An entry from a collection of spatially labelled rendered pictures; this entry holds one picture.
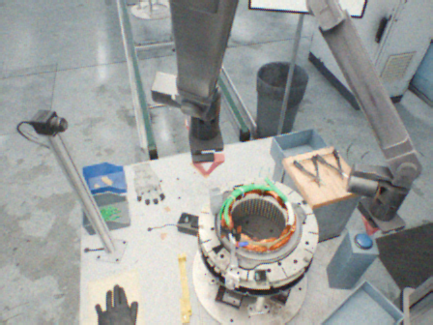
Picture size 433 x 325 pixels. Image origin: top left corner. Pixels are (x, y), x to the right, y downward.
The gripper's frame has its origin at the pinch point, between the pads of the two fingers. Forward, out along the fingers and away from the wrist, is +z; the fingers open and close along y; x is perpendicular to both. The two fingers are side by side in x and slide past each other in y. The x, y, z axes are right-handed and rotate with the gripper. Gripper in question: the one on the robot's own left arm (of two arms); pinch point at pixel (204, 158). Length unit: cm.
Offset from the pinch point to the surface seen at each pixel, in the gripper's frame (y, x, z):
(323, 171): -8.1, 40.5, 23.4
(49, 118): -9.7, -32.5, -6.9
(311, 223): 11.1, 28.0, 19.2
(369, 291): 29, 38, 23
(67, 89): -230, -103, 155
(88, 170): -42, -42, 53
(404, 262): -4, 126, 126
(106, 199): -26, -34, 53
